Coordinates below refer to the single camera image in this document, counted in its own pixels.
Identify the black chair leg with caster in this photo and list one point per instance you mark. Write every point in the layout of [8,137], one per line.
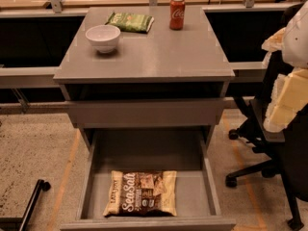
[20,224]

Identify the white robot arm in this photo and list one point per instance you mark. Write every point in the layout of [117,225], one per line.
[295,42]

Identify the green chip bag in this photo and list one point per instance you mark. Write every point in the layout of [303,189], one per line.
[131,22]

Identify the closed grey top drawer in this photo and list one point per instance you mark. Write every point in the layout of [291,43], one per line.
[146,113]

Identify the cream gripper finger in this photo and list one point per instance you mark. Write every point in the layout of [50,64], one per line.
[279,112]
[295,90]

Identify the black office chair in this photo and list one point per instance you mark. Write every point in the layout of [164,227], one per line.
[287,149]

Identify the open grey middle drawer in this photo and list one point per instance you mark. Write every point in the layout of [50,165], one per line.
[183,150]

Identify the red cola can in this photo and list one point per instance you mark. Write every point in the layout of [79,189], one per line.
[177,12]

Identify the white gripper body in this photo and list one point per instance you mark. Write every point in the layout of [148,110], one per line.
[297,43]

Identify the white ceramic bowl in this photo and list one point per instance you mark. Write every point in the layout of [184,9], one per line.
[103,38]

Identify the brown sea salt chip bag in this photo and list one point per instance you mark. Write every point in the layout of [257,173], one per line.
[142,194]

